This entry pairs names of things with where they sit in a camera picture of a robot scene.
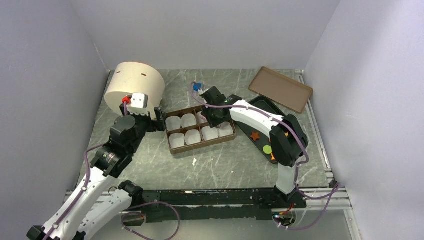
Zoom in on black cookie tray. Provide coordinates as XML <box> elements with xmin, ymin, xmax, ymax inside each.
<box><xmin>235</xmin><ymin>95</ymin><xmax>307</xmax><ymax>165</ymax></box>

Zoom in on brown divided cookie box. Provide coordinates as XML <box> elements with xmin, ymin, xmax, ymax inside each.
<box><xmin>164</xmin><ymin>105</ymin><xmax>237</xmax><ymax>155</ymax></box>

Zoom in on brown star cookie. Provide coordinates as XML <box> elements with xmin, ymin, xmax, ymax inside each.
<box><xmin>250</xmin><ymin>131</ymin><xmax>261</xmax><ymax>142</ymax></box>

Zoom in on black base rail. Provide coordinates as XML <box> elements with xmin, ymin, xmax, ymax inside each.
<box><xmin>129</xmin><ymin>187</ymin><xmax>307</xmax><ymax>223</ymax></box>

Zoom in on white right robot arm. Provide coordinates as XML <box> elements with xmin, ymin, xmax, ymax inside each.
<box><xmin>198</xmin><ymin>86</ymin><xmax>309</xmax><ymax>208</ymax></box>

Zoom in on green round cookie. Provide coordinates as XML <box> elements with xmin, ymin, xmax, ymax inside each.
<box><xmin>262</xmin><ymin>145</ymin><xmax>273</xmax><ymax>155</ymax></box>

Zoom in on pink cat-paw tongs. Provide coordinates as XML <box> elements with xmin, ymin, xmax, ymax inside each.
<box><xmin>196</xmin><ymin>111</ymin><xmax>209</xmax><ymax>127</ymax></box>

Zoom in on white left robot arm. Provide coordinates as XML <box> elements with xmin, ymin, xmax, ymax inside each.
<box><xmin>26</xmin><ymin>107</ymin><xmax>165</xmax><ymax>240</ymax></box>

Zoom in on small blue cube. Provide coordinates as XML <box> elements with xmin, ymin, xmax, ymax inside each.
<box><xmin>192</xmin><ymin>82</ymin><xmax>203</xmax><ymax>92</ymax></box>

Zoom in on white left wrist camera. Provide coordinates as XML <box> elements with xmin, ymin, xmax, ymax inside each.
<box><xmin>122</xmin><ymin>92</ymin><xmax>149</xmax><ymax>109</ymax></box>

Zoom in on brown box lid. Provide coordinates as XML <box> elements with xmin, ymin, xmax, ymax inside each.
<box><xmin>248</xmin><ymin>66</ymin><xmax>313</xmax><ymax>114</ymax></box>

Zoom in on cream cylindrical container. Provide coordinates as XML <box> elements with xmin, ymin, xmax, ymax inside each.
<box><xmin>104</xmin><ymin>62</ymin><xmax>165</xmax><ymax>116</ymax></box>

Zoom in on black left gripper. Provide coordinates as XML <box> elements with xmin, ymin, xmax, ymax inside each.
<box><xmin>120</xmin><ymin>103</ymin><xmax>166</xmax><ymax>154</ymax></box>

